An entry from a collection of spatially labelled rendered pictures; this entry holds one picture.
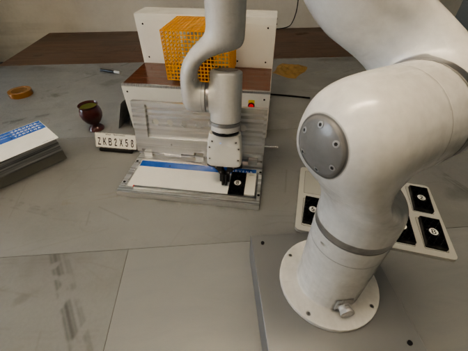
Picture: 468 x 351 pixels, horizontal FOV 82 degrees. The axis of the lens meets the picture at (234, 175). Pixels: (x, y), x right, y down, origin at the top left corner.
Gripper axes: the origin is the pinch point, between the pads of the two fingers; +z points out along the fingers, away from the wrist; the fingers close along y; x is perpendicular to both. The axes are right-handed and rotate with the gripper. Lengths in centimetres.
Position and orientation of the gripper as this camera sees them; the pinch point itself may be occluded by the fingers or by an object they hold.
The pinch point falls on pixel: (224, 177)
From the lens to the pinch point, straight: 82.7
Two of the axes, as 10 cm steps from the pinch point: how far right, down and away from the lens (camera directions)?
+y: 9.9, 0.9, -1.0
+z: -0.3, 8.6, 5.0
